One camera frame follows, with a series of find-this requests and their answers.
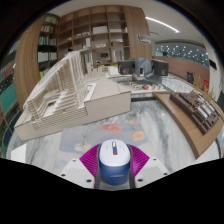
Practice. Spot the white and blue computer mouse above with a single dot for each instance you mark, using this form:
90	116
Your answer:
114	163

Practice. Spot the curved shelf unit with books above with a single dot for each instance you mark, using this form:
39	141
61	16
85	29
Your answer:
26	66

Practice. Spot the dark bin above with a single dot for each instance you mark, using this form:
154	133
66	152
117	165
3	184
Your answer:
190	77

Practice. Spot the brown building model on board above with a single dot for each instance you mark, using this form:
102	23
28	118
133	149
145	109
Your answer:
196	123

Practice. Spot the group of small ceiling lights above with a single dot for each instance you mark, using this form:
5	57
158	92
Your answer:
180	50

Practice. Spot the black wall screen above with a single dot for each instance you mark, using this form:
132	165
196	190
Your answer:
212	63

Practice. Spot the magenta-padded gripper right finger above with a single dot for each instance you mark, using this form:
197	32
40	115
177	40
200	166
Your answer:
150	170

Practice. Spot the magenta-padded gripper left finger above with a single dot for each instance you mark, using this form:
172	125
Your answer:
75	171

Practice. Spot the grey building model on base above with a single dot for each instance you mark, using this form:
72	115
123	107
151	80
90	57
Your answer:
143	68

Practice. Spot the wooden shelf unit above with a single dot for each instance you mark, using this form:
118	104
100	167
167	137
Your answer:
136	26

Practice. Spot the long ceiling light strip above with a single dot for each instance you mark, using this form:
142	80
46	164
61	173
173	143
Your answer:
161	24

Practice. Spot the white slatted building model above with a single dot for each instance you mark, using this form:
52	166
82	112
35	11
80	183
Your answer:
103	103

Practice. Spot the white poster on column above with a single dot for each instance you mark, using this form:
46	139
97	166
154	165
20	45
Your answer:
144	38

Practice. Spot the grey floral mouse pad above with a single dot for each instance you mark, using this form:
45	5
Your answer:
80	136

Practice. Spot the red wall sign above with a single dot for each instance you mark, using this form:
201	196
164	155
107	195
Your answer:
206	86

